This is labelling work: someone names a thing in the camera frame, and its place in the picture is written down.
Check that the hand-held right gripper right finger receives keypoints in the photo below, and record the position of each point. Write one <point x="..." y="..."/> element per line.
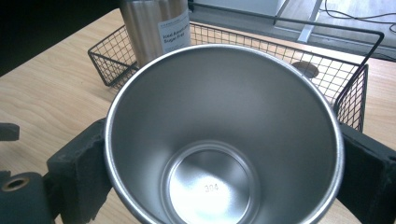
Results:
<point x="365" y="174"/>

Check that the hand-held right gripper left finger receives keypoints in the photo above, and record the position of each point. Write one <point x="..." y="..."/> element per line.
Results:
<point x="79" y="174"/>

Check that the steel tumbler with lid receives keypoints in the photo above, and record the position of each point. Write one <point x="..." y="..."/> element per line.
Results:
<point x="149" y="31"/>

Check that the white metal desk frame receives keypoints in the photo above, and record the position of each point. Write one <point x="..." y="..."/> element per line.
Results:
<point x="308" y="28"/>

